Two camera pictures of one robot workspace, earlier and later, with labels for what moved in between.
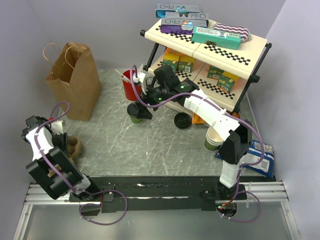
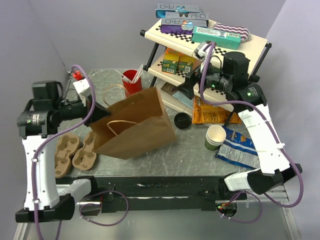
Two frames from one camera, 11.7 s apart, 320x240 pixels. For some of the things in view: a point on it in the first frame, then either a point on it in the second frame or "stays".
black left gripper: (63, 146) -> (99, 112)
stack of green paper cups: (213, 140) stays
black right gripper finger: (142, 112) -> (187, 88)
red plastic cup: (128, 90) stays
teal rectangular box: (223, 39) stays
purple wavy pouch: (244, 34) stays
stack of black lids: (183, 120) stays
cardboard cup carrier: (73, 146) -> (85, 158)
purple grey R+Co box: (181, 26) stays
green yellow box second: (185, 63) stays
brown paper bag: (74, 78) -> (136, 124)
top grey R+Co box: (180, 11) stays
